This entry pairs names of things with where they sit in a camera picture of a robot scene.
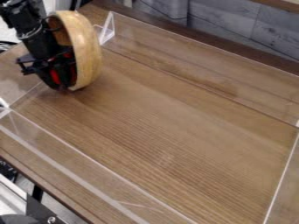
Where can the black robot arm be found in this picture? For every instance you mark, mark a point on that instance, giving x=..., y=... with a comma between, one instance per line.
x=22, y=17

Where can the wooden bowl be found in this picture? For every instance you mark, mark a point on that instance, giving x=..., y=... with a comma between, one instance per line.
x=76, y=33

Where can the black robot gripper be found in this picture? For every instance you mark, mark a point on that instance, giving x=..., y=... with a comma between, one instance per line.
x=36, y=66

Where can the red plush fruit green stem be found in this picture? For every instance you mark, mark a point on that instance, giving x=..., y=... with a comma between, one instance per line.
x=54, y=61

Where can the clear acrylic tray enclosure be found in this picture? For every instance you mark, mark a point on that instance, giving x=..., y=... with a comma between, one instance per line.
x=183, y=136

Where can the black metal bracket with screw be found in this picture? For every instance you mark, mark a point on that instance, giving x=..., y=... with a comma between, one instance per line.
x=41, y=213

